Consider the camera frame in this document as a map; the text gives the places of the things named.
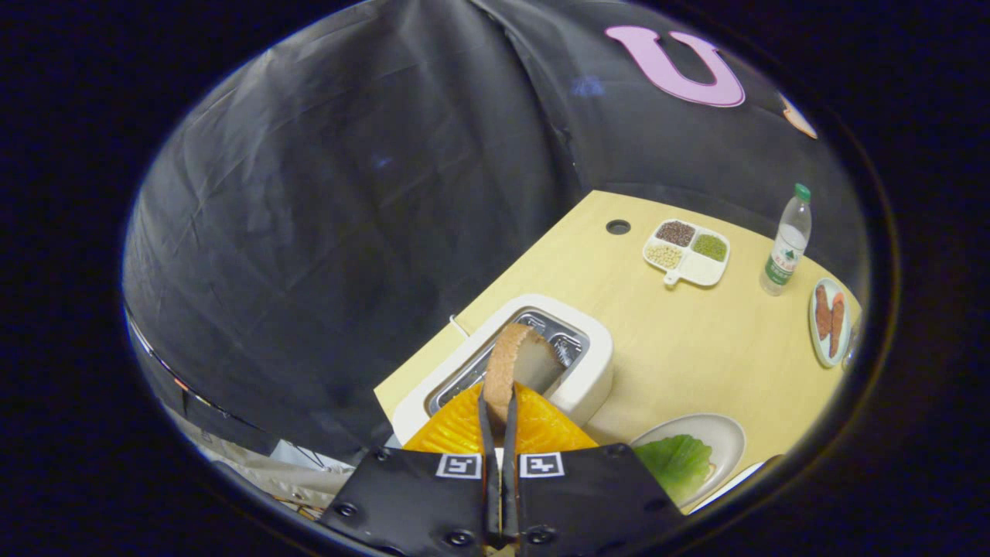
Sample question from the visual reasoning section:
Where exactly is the light blue plate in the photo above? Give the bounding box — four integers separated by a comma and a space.
808, 277, 853, 369

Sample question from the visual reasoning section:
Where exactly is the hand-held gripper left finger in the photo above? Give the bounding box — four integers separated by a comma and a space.
319, 383, 500, 557

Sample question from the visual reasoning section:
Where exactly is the clear water bottle green cap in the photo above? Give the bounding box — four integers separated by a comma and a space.
760, 183, 813, 297

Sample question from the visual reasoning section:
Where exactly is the white toaster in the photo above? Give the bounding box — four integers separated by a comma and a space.
391, 294, 616, 448

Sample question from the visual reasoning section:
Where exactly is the white divided tray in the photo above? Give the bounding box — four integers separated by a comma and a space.
642, 218, 731, 289

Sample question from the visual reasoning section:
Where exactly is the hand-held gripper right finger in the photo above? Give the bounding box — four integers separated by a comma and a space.
501, 383, 687, 557

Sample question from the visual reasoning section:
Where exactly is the cream oval plate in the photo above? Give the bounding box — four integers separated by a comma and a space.
630, 413, 747, 510

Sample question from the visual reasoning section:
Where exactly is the bread slice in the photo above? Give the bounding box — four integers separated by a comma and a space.
483, 323, 565, 426

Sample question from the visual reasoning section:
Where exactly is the green lettuce leaf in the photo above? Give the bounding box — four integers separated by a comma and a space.
634, 434, 714, 504

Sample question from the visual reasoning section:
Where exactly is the clear glass cup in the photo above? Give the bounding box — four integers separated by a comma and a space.
841, 325, 865, 371

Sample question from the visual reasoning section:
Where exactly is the pale crumpled sheet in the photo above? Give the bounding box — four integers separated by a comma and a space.
166, 402, 357, 519

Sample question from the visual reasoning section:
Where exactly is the white plate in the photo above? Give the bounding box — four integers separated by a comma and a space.
688, 458, 778, 515

